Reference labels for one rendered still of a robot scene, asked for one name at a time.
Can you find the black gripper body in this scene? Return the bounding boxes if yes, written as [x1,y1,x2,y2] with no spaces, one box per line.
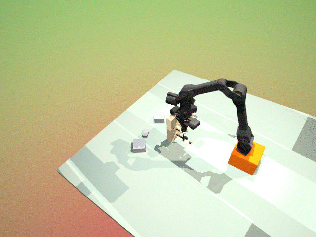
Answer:
[170,106,200,130]

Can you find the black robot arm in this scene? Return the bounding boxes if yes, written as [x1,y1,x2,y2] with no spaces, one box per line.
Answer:
[165,78,254,156]

